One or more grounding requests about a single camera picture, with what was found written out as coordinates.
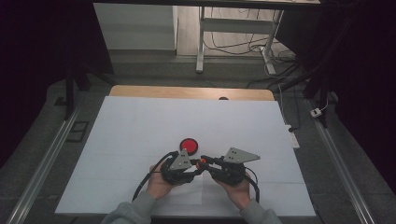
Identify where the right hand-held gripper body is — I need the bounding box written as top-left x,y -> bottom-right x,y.
211,147 -> 262,187

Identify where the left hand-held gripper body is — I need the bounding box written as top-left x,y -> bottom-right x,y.
160,148 -> 196,187

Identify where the round red ink pad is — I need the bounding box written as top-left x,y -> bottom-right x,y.
178,137 -> 199,157

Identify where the person's left hand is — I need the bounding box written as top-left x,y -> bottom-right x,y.
146,161 -> 178,201

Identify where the person's right hand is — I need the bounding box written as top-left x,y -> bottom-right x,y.
216,179 -> 252,212

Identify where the white paper sheet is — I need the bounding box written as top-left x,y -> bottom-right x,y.
162,174 -> 204,205

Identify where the white table cover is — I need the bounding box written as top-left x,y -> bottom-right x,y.
54,95 -> 317,217

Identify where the wooden table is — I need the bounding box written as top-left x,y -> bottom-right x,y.
108,85 -> 276,102

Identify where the white power strip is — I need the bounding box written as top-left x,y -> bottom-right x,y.
284,124 -> 301,149

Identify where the black metal stand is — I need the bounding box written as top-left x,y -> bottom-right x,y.
64,62 -> 116,120
270,62 -> 331,129

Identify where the white cabinet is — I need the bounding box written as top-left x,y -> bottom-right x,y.
92,3 -> 178,50

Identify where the dark curtain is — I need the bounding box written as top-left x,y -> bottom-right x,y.
0,0 -> 115,169
275,0 -> 396,194

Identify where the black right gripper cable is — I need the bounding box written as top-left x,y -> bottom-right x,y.
244,167 -> 261,203

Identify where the aluminium floor rail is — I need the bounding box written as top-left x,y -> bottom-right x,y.
306,99 -> 376,224
6,102 -> 85,224

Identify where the tangle of black floor cables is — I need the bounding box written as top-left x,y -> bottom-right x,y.
204,7 -> 297,63

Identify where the white desk frame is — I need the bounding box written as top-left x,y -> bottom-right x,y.
195,6 -> 285,76

